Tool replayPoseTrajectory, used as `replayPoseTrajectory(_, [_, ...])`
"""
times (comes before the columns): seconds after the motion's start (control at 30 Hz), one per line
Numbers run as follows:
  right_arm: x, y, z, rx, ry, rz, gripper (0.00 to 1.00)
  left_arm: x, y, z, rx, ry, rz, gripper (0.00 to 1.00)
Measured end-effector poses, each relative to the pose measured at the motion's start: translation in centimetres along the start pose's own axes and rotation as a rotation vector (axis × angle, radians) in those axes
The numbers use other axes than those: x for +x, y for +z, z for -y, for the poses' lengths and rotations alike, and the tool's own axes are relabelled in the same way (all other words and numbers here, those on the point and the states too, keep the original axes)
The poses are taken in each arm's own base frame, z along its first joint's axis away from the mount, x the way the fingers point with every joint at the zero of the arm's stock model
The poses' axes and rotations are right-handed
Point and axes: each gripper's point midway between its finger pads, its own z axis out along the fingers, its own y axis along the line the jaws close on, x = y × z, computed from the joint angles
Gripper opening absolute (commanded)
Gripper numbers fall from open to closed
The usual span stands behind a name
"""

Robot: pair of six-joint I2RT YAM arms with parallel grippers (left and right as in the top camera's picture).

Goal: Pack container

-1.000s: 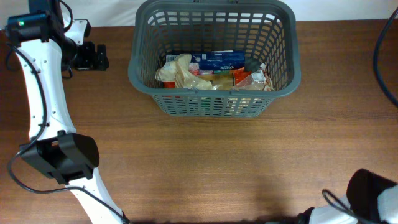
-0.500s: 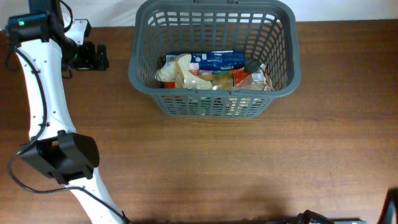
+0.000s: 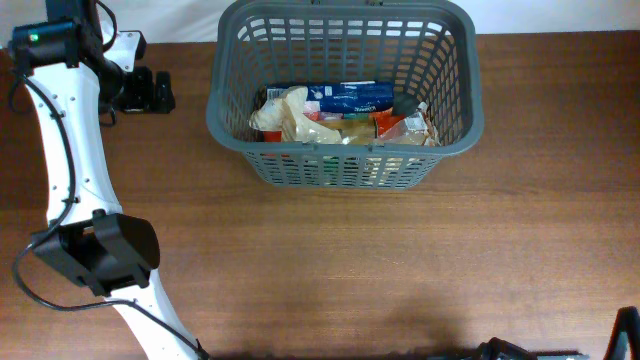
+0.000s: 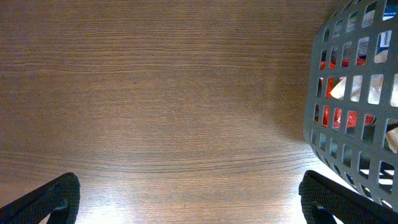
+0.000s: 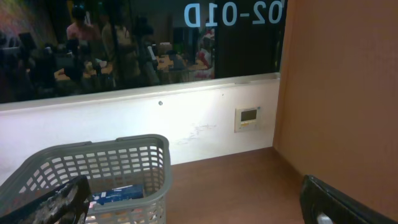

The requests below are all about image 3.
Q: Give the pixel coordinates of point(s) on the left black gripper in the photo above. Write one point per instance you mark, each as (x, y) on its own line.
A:
(144, 99)

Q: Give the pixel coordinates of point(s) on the beige paper bag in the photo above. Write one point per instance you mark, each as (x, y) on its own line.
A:
(285, 113)

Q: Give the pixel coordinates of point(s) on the green lid jar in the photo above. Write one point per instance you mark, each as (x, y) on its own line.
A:
(331, 170)

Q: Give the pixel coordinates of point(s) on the orange pasta packet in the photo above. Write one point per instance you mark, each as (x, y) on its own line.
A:
(333, 121)

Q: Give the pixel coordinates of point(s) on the blue carton box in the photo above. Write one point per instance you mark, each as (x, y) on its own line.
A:
(345, 97)

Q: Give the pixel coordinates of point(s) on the clear bread bag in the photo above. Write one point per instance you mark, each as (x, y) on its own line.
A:
(410, 130)

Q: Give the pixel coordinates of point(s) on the grey plastic basket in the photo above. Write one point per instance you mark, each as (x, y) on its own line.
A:
(425, 49)

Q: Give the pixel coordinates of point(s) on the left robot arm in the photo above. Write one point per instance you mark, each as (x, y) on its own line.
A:
(77, 69)

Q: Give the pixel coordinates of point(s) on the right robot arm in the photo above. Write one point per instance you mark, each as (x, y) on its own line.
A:
(623, 343)

